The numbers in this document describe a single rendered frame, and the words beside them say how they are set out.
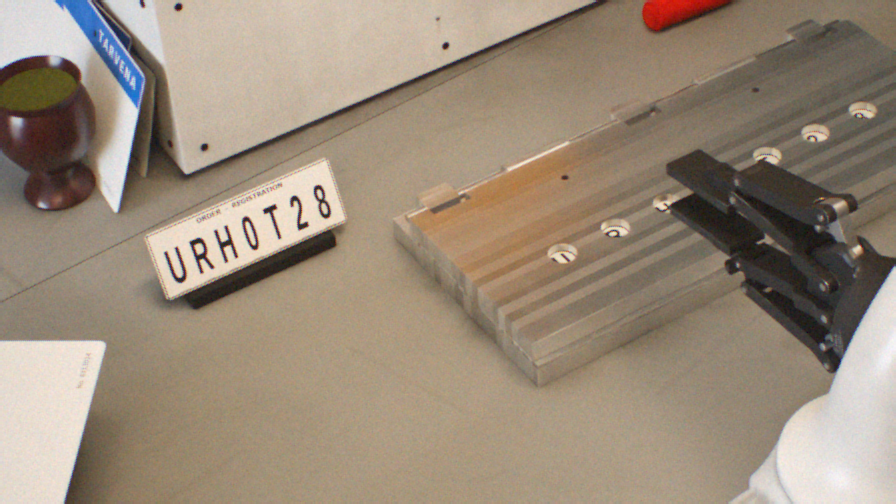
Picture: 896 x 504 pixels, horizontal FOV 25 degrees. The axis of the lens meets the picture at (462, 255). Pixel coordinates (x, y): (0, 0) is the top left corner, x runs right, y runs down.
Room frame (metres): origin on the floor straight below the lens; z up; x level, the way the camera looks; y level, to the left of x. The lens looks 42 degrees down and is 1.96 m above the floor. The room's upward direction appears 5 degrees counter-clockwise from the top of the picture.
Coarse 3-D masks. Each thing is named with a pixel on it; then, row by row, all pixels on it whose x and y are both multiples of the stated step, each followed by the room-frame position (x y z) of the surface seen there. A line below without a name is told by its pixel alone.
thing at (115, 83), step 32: (64, 0) 1.44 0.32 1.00; (96, 32) 1.38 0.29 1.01; (96, 64) 1.37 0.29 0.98; (128, 64) 1.32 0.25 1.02; (96, 96) 1.35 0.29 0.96; (128, 96) 1.31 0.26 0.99; (96, 128) 1.34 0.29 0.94; (128, 128) 1.29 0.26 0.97; (96, 160) 1.32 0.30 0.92; (128, 160) 1.28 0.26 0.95
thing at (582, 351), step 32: (800, 32) 1.40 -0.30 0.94; (672, 96) 1.33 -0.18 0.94; (448, 192) 1.22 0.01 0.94; (416, 256) 1.19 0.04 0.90; (448, 288) 1.14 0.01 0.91; (704, 288) 1.11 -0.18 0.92; (480, 320) 1.10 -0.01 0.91; (640, 320) 1.08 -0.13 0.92; (512, 352) 1.07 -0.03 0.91; (576, 352) 1.05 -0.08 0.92; (544, 384) 1.04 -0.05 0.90
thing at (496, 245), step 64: (768, 64) 1.35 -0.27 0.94; (832, 64) 1.34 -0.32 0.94; (640, 128) 1.28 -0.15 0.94; (704, 128) 1.27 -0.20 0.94; (768, 128) 1.27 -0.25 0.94; (832, 128) 1.26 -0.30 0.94; (512, 192) 1.21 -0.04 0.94; (576, 192) 1.21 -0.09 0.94; (640, 192) 1.20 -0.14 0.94; (832, 192) 1.18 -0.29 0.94; (448, 256) 1.14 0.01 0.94; (512, 256) 1.14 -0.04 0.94; (576, 256) 1.13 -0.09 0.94; (640, 256) 1.13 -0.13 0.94; (704, 256) 1.12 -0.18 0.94; (512, 320) 1.07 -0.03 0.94; (576, 320) 1.06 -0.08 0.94
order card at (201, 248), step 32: (320, 160) 1.24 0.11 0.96; (256, 192) 1.21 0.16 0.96; (288, 192) 1.22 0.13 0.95; (320, 192) 1.23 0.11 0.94; (192, 224) 1.19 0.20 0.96; (224, 224) 1.19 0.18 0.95; (256, 224) 1.20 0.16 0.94; (288, 224) 1.21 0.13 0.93; (320, 224) 1.22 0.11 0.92; (160, 256) 1.17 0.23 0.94; (192, 256) 1.17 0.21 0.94; (224, 256) 1.18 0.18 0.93; (256, 256) 1.19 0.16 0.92; (192, 288) 1.16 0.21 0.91
